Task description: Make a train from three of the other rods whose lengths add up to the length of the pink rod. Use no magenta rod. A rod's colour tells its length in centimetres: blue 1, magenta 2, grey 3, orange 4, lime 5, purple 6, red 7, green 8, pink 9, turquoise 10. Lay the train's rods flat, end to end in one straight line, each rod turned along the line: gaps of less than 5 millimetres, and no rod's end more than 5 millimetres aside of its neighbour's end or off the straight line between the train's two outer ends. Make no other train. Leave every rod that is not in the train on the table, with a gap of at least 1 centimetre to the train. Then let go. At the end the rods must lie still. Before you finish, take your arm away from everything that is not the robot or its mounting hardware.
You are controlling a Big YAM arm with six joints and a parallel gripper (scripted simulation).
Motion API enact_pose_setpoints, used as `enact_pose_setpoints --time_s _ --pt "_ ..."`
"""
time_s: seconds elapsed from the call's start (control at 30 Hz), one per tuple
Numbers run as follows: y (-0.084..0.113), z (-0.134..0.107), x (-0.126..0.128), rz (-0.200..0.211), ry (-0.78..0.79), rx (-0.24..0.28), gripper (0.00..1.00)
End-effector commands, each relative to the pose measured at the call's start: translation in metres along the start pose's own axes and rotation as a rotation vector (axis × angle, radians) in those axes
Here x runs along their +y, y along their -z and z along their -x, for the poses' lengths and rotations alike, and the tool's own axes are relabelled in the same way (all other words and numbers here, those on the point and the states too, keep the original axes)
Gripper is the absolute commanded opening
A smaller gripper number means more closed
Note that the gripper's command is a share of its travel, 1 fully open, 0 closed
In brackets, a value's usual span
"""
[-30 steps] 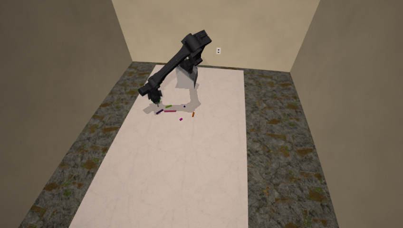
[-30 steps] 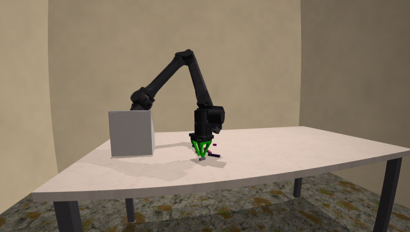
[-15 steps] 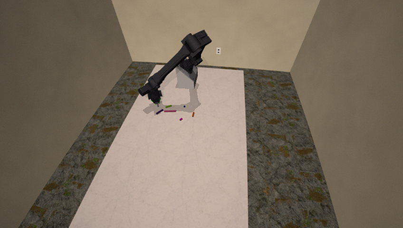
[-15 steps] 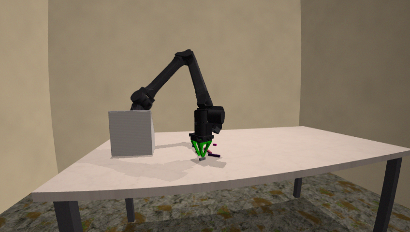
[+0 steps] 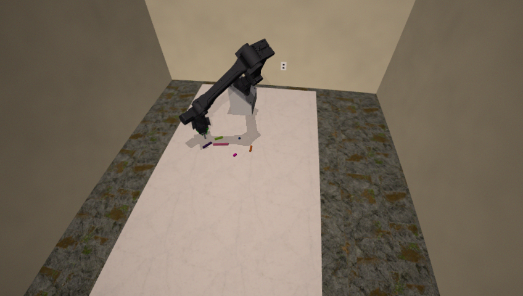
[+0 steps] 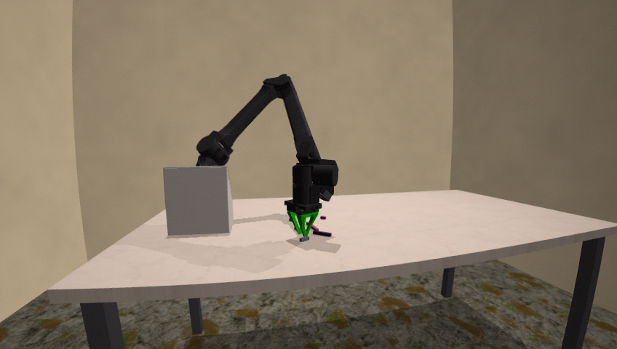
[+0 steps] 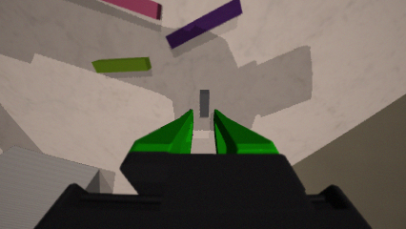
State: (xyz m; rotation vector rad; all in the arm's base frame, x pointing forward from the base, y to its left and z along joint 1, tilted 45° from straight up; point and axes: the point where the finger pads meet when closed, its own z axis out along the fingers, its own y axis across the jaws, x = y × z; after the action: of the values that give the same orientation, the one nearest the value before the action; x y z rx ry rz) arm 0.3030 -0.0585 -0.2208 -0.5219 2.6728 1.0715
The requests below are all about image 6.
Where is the dark purple rod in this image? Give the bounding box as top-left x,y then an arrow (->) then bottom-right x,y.
313,230 -> 332,237

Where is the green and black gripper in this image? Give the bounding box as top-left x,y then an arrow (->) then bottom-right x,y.
284,183 -> 322,236

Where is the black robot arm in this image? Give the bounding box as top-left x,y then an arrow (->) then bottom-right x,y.
196,74 -> 339,204

